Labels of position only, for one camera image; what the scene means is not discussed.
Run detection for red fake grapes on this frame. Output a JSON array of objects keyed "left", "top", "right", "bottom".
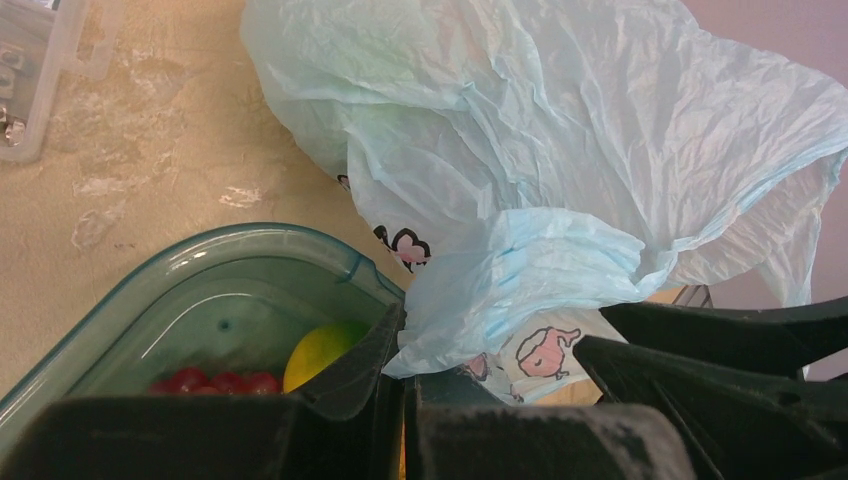
[{"left": 147, "top": 367, "right": 282, "bottom": 395}]

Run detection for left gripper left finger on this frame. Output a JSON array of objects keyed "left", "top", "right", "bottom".
[{"left": 1, "top": 305, "right": 404, "bottom": 479}]

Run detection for clear plastic screw box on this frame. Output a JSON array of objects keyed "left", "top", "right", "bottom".
[{"left": 1, "top": 1, "right": 125, "bottom": 164}]

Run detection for teal plastic tub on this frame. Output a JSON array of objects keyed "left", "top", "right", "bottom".
[{"left": 1, "top": 223, "right": 404, "bottom": 452}]

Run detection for green yellow fake mango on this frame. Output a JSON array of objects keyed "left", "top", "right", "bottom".
[{"left": 282, "top": 321, "right": 370, "bottom": 393}]

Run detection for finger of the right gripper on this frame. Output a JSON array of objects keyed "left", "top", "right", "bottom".
[
  {"left": 573, "top": 336, "right": 847, "bottom": 479},
  {"left": 600, "top": 297, "right": 847, "bottom": 378}
]

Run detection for light blue plastic bag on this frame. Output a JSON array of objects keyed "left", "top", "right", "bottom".
[{"left": 241, "top": 1, "right": 847, "bottom": 404}]

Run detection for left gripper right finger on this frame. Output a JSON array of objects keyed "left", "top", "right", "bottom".
[{"left": 404, "top": 371, "right": 696, "bottom": 479}]

